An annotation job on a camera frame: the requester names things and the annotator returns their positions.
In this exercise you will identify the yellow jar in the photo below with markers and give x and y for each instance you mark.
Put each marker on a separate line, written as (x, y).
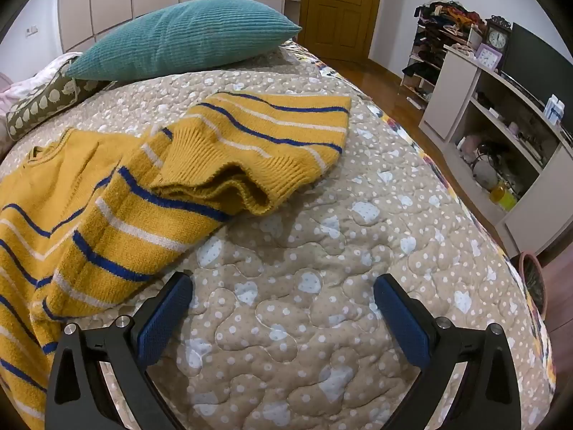
(503, 196)

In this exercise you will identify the pink rimmed basket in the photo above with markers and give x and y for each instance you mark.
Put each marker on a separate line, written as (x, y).
(533, 284)

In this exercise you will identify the wooden door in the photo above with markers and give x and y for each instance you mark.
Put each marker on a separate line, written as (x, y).
(340, 9)

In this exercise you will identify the teal ribbed pillow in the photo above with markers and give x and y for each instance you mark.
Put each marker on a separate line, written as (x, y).
(179, 40)

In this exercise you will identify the wall switch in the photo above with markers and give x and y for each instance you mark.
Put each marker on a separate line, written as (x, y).
(32, 31)

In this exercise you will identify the black television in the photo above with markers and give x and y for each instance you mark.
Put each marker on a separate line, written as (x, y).
(537, 67)

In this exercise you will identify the round table mirror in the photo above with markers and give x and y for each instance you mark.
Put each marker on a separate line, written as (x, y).
(483, 172)

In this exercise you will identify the purple table clock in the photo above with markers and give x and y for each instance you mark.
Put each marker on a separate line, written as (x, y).
(489, 57)

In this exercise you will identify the pink floral pillow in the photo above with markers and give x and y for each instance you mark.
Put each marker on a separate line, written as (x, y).
(18, 92)

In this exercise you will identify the cluttered shoe rack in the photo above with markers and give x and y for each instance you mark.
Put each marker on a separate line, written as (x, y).
(425, 53)

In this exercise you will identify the beige spotted quilt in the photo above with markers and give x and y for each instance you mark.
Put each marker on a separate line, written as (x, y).
(313, 255)

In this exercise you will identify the ornate dark table clock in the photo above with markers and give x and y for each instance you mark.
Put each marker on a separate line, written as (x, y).
(497, 38)

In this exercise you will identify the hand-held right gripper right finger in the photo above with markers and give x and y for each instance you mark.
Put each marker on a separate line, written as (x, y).
(402, 327)

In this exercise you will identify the white television cabinet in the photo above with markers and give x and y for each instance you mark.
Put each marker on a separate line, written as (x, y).
(452, 94)

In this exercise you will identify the blue white box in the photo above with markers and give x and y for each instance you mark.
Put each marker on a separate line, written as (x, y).
(554, 109)

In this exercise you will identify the yellow striped knit sweater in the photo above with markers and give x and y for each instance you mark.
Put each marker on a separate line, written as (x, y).
(112, 215)

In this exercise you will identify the olive spotted bolster pillow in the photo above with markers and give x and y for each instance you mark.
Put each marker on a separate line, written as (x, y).
(40, 103)

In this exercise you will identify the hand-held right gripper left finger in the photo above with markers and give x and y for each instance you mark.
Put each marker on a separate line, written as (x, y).
(164, 318)

